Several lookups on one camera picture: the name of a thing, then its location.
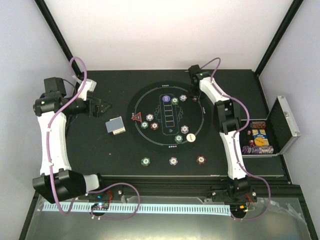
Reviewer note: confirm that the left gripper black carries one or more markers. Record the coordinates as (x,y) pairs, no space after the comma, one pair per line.
(97,113)

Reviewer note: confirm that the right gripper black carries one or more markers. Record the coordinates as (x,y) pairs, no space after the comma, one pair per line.
(191,94)

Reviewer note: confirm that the green chips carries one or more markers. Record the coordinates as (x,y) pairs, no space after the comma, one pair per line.
(174,101)
(144,125)
(178,138)

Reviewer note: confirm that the purple round button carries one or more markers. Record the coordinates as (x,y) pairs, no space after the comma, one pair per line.
(166,98)

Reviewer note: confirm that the red triangular button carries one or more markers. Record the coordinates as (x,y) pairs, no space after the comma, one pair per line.
(137,117)

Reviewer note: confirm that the brown orange chip stack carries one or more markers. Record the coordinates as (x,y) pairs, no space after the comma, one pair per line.
(200,160)

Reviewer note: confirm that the green chip stack source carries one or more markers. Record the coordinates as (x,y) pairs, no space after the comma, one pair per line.
(145,161)

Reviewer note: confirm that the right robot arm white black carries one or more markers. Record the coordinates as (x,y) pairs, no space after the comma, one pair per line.
(227,122)

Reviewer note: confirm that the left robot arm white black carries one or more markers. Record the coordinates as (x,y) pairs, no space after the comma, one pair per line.
(57,181)

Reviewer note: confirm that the round black poker mat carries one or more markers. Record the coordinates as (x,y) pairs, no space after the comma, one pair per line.
(148,100)

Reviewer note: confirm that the white dealer button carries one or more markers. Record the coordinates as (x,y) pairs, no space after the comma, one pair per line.
(190,137)

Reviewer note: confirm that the brown chip row in case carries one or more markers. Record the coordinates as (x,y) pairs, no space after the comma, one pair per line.
(258,124)

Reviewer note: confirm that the red dice in case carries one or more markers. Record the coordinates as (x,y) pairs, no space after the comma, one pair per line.
(250,137)

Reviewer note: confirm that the boxed card deck in case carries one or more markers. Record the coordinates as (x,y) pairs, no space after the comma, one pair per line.
(260,137)

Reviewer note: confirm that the purple chip row in case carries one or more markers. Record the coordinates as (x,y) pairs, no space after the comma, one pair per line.
(257,150)

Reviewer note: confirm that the aluminium poker case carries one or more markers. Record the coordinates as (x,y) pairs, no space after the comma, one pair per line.
(281,129)

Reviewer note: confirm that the left circuit board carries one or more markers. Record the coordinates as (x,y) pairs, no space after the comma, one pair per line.
(100,206)

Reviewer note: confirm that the circuit board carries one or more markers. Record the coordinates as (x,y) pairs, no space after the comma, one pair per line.
(245,208)
(100,206)

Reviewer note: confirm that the light blue slotted strip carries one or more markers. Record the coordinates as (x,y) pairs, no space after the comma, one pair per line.
(147,208)

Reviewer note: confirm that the right circuit board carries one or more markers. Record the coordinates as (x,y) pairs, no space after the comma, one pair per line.
(245,208)

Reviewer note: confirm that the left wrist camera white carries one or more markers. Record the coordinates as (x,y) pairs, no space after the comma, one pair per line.
(85,88)

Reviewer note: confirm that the black aluminium rail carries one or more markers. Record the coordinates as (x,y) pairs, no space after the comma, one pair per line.
(170,186)

